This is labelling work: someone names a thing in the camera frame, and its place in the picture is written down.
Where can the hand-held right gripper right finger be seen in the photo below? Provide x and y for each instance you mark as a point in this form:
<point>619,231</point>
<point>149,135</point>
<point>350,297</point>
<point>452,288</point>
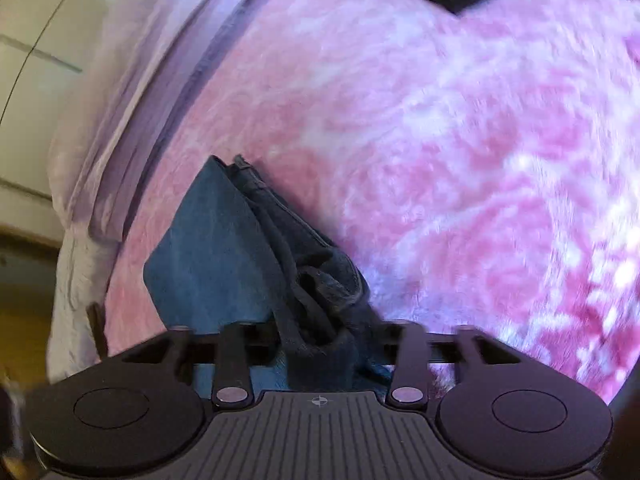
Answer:
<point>410,357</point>

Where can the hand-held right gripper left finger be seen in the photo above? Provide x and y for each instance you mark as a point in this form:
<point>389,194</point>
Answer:
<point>234,357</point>

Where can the blue denim jeans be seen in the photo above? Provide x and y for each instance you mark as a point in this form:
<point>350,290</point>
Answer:
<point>220,260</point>

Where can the pink floral blanket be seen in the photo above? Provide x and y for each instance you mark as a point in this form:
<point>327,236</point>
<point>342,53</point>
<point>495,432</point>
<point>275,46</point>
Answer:
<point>425,160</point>

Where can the lavender bed sheet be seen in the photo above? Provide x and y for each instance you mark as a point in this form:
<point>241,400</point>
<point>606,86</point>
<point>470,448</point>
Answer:
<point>130,100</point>

